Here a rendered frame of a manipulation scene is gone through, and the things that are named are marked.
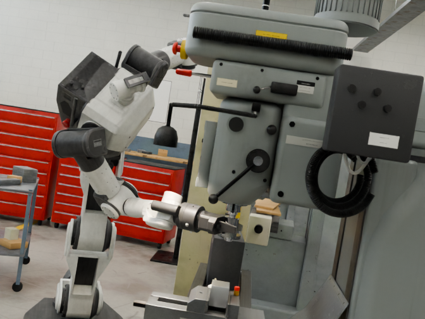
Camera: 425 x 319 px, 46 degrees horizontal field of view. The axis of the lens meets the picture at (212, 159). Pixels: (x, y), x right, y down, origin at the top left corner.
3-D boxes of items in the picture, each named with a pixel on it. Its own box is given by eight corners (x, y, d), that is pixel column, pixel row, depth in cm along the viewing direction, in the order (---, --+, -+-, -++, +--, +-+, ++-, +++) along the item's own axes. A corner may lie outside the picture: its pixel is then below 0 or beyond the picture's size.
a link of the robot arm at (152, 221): (175, 231, 168) (150, 227, 178) (183, 206, 171) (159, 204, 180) (161, 225, 164) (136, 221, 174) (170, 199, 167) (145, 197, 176)
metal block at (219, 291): (208, 305, 145) (211, 285, 145) (209, 299, 151) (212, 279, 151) (226, 308, 145) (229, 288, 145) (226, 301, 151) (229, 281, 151)
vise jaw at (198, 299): (186, 311, 143) (188, 297, 142) (190, 297, 155) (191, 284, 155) (207, 314, 142) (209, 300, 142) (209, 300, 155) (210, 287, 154)
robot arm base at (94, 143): (57, 168, 173) (46, 138, 168) (78, 149, 184) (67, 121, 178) (94, 168, 168) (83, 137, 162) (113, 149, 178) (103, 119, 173)
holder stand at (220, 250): (206, 285, 192) (214, 234, 191) (206, 269, 214) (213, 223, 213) (237, 290, 192) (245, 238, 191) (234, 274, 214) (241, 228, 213)
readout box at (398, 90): (326, 150, 120) (341, 62, 119) (320, 149, 129) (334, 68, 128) (411, 164, 118) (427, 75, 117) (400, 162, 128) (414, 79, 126)
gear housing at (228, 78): (208, 92, 147) (213, 57, 147) (214, 98, 171) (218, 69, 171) (322, 109, 145) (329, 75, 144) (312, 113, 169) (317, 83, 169)
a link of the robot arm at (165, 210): (189, 233, 169) (160, 225, 174) (199, 203, 172) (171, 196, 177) (176, 224, 159) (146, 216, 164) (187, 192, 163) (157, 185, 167)
